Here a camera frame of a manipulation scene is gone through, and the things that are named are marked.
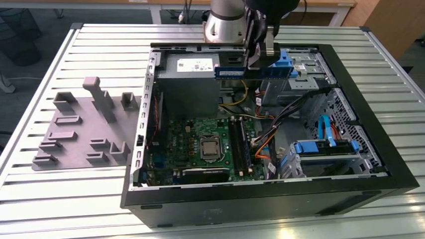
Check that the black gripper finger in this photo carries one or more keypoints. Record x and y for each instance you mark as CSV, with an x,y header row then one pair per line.
x,y
273,47
254,49

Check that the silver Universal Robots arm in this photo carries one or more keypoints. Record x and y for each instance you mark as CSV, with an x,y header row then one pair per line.
x,y
222,27

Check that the black RAM slot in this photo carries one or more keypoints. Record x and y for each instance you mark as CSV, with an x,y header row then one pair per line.
x,y
239,147
234,147

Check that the blue disk carrier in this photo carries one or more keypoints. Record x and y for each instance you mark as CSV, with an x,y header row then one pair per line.
x,y
283,61

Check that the grey metal drive cage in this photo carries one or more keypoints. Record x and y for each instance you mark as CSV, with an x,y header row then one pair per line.
x,y
305,84

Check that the white framed desk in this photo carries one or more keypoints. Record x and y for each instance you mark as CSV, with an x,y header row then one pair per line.
x,y
338,16

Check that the grey power supply unit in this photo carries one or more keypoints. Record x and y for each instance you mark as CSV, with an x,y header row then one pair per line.
x,y
189,94

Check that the wooden cabinet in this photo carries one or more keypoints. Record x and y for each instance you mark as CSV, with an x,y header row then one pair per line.
x,y
391,25

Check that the white board connector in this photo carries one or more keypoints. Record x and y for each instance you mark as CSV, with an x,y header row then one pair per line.
x,y
254,142

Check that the hard disk in blue carrier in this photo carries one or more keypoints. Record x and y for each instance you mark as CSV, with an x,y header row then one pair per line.
x,y
306,147

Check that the silver CPU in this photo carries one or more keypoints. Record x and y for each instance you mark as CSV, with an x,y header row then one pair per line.
x,y
210,148

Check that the black chair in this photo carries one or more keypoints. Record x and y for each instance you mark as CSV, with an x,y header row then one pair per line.
x,y
418,49

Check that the green motherboard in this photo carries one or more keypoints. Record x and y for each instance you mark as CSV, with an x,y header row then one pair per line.
x,y
180,159

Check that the black graphics card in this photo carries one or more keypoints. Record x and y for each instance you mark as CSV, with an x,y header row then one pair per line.
x,y
205,175

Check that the black open PC case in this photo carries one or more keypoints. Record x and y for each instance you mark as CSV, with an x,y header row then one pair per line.
x,y
231,206

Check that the grey parts rack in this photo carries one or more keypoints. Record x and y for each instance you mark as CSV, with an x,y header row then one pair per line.
x,y
76,163

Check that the black mesh bin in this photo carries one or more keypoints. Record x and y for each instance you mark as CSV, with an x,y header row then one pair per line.
x,y
20,37

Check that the white stand foot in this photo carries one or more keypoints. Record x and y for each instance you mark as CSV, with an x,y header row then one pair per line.
x,y
6,85

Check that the blue plastic drive rail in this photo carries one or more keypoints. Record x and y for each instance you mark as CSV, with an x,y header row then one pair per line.
x,y
285,164

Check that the silver disk bay frame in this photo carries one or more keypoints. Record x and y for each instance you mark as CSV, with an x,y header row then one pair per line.
x,y
361,164

